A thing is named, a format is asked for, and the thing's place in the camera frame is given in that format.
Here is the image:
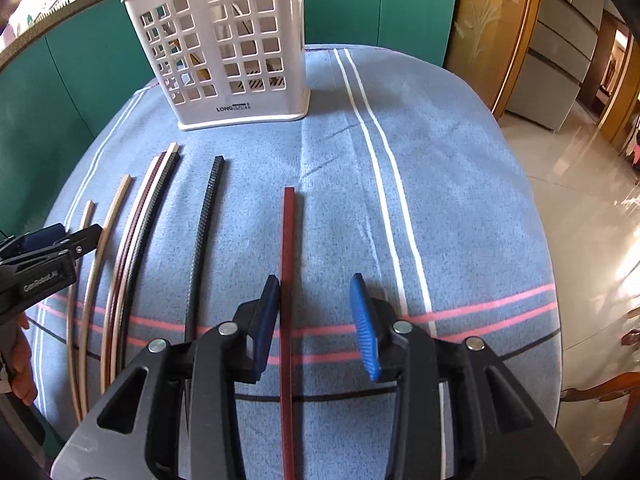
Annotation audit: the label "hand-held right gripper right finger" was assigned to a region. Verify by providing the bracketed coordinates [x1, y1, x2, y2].
[349, 273, 583, 480]

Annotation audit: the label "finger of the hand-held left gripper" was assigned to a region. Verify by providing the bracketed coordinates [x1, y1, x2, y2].
[20, 225, 68, 252]
[15, 224, 104, 263]

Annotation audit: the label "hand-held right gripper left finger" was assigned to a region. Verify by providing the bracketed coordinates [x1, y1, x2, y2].
[52, 274, 281, 480]

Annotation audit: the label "thin beige chopstick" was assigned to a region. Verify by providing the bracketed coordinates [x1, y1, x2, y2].
[66, 200, 96, 423]

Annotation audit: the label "dark brown chopstick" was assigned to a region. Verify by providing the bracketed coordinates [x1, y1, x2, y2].
[100, 156, 163, 396]

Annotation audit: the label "red chopstick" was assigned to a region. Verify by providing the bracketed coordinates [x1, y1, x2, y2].
[279, 186, 297, 480]

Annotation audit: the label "black textured chopstick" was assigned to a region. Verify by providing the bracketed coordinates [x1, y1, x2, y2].
[184, 155, 226, 346]

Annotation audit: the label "white plastic utensil basket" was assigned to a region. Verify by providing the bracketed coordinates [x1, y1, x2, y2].
[121, 0, 312, 132]

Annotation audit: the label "person's left hand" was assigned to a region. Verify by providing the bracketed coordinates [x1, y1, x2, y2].
[0, 312, 39, 406]

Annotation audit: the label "teal kitchen cabinets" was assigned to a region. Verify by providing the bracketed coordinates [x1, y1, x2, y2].
[0, 0, 463, 241]

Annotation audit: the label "blue striped cloth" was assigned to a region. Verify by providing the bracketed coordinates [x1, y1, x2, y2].
[25, 42, 563, 480]

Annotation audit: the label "wooden chair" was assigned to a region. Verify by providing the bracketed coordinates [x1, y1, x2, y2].
[560, 305, 640, 431]

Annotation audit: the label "wooden glass door cabinet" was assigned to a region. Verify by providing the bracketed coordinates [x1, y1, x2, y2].
[445, 0, 546, 121]

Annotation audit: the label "grey refrigerator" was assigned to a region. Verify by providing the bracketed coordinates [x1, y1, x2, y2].
[502, 0, 608, 133]

